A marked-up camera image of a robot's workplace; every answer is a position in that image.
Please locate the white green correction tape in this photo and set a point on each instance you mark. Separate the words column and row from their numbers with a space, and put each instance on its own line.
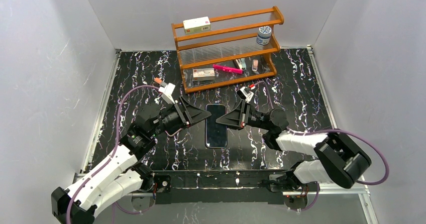
column 240, row 63

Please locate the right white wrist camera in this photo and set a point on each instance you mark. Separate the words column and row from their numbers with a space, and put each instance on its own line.
column 246, row 94

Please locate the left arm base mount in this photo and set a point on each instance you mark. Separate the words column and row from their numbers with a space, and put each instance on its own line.
column 145, row 198

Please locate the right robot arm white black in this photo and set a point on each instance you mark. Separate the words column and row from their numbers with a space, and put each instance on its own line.
column 338, row 159

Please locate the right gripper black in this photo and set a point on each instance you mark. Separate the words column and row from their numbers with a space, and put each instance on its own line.
column 245, row 115

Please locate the black phone case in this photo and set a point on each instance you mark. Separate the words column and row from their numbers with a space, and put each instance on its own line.
column 216, row 147

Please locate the beige phone case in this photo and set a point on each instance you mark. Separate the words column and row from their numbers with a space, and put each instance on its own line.
column 173, row 134

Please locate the white green box top shelf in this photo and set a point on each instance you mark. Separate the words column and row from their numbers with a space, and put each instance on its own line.
column 196, row 25

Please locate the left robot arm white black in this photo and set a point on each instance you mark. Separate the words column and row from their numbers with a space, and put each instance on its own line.
column 121, row 171

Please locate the smartphone with silver edge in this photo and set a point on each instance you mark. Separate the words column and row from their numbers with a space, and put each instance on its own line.
column 216, row 129

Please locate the white red box bottom shelf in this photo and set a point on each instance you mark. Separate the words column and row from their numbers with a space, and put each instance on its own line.
column 203, row 74

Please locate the orange wooden shelf rack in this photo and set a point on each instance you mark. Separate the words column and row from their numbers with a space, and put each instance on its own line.
column 231, row 37

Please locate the pink marker pen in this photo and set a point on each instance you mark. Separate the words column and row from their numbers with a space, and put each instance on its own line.
column 228, row 69

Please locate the small pink eraser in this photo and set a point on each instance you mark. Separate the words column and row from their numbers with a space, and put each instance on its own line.
column 255, row 65

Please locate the aluminium front rail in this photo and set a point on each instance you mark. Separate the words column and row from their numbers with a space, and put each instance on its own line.
column 236, row 186

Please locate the orange grey utility knife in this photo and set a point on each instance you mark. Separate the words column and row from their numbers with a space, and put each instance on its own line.
column 160, row 81

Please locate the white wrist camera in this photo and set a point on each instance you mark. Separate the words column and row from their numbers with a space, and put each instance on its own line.
column 166, row 90
column 246, row 94

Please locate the white blue patterned jar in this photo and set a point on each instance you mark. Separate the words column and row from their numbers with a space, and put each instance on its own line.
column 263, row 35

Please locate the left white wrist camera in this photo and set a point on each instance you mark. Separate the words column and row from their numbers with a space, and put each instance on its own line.
column 166, row 90

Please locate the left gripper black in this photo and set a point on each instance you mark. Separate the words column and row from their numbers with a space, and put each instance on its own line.
column 183, row 113

